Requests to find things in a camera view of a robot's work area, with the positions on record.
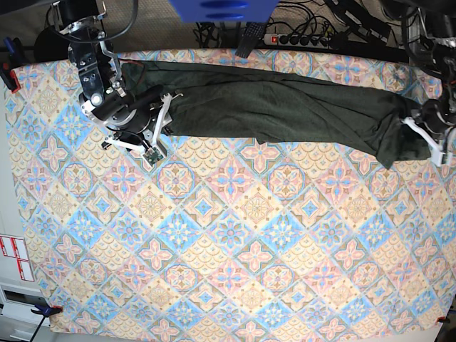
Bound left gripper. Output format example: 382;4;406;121
402;60;455;166

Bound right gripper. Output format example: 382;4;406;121
68;31;183;152

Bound dark green long-sleeve shirt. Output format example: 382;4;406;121
122;61;430;167

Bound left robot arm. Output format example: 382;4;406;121
343;1;455;168

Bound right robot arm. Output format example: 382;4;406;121
50;1;178;163

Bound black round stool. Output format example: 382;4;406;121
33;28;69;63

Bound blue box overhead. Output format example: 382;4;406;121
170;0;279;23

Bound black remote control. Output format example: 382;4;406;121
235;22;266;58

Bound colourful patterned tablecloth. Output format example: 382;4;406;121
1;61;455;341

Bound blue orange clamp upper left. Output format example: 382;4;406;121
1;37;21;93

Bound blue orange clamp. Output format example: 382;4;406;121
1;37;21;93
31;304;63;318

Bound orange clamp lower right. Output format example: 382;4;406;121
437;317;451;324

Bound white power strip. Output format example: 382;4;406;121
263;33;329;48

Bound red white labels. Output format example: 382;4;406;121
1;235;34;282

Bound blue orange clamp lower left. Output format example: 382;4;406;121
31;304;63;318

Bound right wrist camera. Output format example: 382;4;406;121
142;147;165;167

